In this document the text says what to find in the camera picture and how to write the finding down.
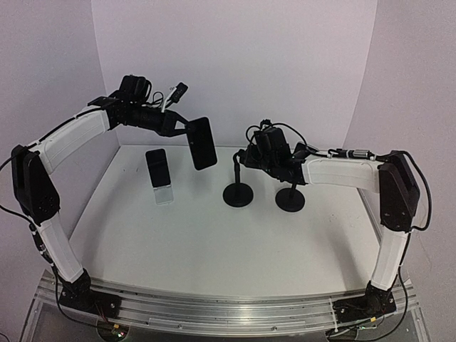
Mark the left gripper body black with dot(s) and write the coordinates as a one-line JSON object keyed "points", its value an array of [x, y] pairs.
{"points": [[137, 119]]}

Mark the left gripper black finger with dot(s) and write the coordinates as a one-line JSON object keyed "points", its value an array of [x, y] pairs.
{"points": [[174, 118], [172, 131]]}

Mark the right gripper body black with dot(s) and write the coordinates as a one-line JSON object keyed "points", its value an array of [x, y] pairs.
{"points": [[264, 162]]}

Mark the black phone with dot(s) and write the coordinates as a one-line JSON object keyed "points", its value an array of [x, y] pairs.
{"points": [[201, 144], [302, 151], [158, 167]]}

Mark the black phone stand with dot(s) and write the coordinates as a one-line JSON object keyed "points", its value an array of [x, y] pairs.
{"points": [[237, 194], [290, 199]]}

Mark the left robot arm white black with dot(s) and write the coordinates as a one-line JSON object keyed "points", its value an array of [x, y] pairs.
{"points": [[32, 165]]}

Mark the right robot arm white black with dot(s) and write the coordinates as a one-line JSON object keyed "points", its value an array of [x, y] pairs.
{"points": [[404, 193]]}

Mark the clear acrylic phone stand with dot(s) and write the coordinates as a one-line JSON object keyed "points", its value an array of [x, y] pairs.
{"points": [[163, 195]]}

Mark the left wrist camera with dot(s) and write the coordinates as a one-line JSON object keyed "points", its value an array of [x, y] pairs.
{"points": [[174, 96]]}

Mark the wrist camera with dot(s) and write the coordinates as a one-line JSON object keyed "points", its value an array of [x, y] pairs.
{"points": [[266, 126], [174, 96]]}

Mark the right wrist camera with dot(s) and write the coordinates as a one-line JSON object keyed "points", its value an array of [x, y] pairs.
{"points": [[266, 126]]}

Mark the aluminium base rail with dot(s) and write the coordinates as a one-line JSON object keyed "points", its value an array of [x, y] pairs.
{"points": [[128, 313]]}

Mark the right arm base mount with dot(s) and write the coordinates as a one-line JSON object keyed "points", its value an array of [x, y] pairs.
{"points": [[374, 303]]}

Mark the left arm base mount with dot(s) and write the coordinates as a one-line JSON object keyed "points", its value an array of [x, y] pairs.
{"points": [[79, 295]]}

